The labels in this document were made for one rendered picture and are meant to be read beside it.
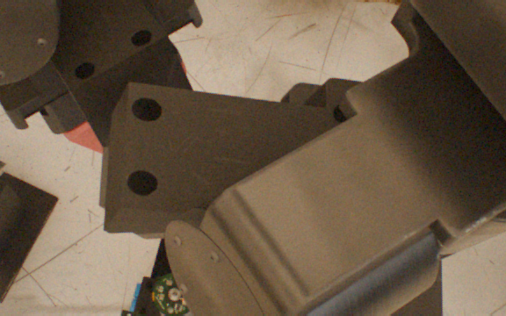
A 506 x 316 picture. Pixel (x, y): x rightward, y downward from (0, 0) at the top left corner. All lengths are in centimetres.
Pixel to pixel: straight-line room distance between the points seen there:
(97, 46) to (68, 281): 28
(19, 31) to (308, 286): 18
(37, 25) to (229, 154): 9
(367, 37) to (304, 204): 44
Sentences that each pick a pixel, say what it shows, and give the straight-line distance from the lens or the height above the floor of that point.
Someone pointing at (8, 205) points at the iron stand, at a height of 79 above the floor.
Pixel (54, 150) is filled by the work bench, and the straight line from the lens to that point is 70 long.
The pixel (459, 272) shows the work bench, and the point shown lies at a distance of 67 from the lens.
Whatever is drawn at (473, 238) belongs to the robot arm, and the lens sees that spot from 34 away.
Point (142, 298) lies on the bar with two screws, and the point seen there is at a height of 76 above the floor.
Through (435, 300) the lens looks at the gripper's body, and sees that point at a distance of 43.
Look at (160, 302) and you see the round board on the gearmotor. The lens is 60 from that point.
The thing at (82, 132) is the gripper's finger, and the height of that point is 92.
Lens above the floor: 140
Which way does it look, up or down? 73 degrees down
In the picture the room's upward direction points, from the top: 3 degrees counter-clockwise
